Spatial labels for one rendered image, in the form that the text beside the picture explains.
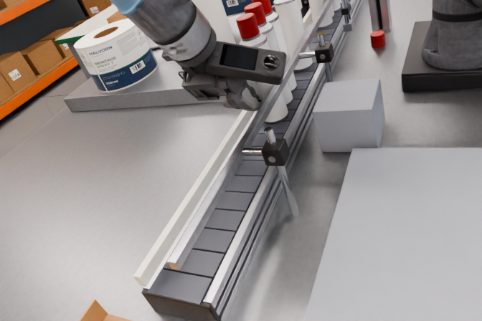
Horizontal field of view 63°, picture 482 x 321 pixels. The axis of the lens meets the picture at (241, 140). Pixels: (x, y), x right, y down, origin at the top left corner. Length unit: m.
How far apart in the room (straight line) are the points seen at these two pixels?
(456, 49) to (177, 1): 0.53
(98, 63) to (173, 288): 0.80
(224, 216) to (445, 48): 0.51
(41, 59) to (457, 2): 4.54
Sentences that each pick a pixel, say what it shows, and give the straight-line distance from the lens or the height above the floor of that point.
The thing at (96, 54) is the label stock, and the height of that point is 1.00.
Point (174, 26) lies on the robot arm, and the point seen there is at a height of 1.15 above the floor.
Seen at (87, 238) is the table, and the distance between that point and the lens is 0.80.
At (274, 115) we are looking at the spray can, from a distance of 0.74.
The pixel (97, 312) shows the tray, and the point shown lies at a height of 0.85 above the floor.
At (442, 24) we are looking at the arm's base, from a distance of 0.84.
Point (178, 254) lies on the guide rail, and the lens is 0.46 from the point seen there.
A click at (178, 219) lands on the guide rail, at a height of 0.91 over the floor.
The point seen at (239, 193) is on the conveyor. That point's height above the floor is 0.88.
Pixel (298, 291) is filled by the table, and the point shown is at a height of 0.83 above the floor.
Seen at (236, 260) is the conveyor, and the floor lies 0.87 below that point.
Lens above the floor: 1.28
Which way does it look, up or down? 32 degrees down
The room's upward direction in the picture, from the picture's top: 21 degrees counter-clockwise
